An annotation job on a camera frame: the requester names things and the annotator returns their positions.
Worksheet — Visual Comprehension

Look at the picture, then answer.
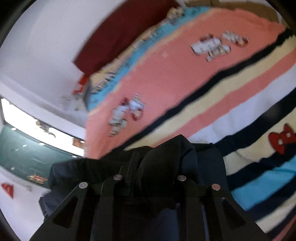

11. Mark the dark navy puffer jacket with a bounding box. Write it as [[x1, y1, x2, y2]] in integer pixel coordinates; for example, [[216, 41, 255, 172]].
[[39, 135, 229, 240]]

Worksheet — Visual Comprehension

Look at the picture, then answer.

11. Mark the green door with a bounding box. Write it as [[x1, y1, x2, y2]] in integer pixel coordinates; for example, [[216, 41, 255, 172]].
[[1, 125, 78, 189]]

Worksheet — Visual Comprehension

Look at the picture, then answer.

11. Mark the striped Hello Kitty blanket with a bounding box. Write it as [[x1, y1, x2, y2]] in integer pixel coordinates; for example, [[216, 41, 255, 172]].
[[86, 7, 295, 240]]

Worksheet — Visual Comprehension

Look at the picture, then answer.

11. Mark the red box on shelf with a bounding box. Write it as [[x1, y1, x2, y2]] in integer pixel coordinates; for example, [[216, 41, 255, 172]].
[[72, 74, 89, 95]]

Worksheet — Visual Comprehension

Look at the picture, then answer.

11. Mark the dark red headboard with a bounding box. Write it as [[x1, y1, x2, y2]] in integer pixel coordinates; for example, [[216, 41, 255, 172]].
[[74, 0, 180, 75]]

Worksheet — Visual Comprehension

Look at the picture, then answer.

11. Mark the brown cardboard beside bed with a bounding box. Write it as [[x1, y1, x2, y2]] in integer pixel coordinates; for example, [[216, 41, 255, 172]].
[[184, 1, 285, 24]]

